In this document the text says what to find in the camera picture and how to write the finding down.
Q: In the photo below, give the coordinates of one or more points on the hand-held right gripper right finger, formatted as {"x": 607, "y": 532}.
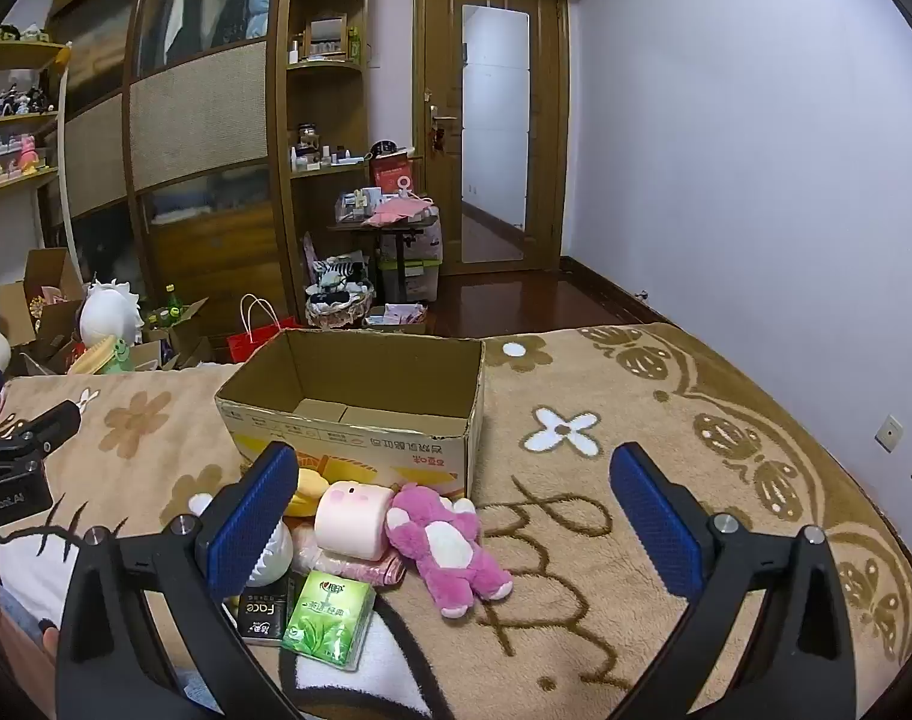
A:
{"x": 655, "y": 525}

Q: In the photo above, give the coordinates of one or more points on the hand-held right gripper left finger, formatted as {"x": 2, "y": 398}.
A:
{"x": 253, "y": 525}

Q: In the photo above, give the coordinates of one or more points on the white round plush toy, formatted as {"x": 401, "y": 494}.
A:
{"x": 272, "y": 559}

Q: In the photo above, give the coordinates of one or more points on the yellow plush toy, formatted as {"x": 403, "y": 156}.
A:
{"x": 310, "y": 495}

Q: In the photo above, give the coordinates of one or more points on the black tissue pack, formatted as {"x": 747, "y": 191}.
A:
{"x": 261, "y": 615}

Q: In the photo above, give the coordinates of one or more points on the pink-faced cylinder plush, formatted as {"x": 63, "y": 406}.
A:
{"x": 351, "y": 517}

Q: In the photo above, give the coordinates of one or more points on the green tissue pack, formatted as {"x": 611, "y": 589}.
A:
{"x": 328, "y": 619}

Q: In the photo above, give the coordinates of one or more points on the pink fluffy roll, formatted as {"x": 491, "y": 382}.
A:
{"x": 366, "y": 570}

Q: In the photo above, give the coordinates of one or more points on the pink bear plush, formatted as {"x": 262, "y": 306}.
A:
{"x": 441, "y": 540}

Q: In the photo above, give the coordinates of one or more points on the beige flower printed blanket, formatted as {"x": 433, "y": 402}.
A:
{"x": 636, "y": 427}

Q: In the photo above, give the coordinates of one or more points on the green frog plush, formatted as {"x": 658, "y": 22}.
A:
{"x": 118, "y": 356}

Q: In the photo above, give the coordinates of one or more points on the white-haired plush doll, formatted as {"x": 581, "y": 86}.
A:
{"x": 111, "y": 315}

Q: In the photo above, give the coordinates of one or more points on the brown cardboard box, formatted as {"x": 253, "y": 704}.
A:
{"x": 47, "y": 266}

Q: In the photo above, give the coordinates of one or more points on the green glass bottle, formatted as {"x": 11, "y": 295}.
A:
{"x": 175, "y": 304}

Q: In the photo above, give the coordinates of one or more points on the cardboard box with bottles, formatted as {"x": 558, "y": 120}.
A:
{"x": 190, "y": 319}

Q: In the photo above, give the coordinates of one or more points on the red paper bag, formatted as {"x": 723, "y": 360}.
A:
{"x": 250, "y": 345}

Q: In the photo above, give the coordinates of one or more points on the wicker basket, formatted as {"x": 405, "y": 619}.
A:
{"x": 336, "y": 315}

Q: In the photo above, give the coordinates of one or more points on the small flat cardboard box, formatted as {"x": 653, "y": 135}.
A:
{"x": 396, "y": 321}

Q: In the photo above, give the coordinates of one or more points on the clear storage box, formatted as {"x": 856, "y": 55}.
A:
{"x": 422, "y": 277}

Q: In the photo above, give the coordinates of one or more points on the small dark side table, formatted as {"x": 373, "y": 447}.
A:
{"x": 381, "y": 226}

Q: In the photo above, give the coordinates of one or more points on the wooden wardrobe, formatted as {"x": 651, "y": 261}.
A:
{"x": 201, "y": 120}

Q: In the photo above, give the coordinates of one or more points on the red gift box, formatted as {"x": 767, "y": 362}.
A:
{"x": 392, "y": 176}

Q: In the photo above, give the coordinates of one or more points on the wooden corner shelf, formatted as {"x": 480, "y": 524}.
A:
{"x": 325, "y": 66}

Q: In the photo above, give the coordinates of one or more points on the wooden door with glass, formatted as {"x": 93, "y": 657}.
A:
{"x": 433, "y": 52}

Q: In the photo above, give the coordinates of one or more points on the white wall socket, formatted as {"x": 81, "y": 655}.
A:
{"x": 889, "y": 433}

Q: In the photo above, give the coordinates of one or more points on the wall shelf with figurines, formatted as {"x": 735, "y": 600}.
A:
{"x": 21, "y": 52}

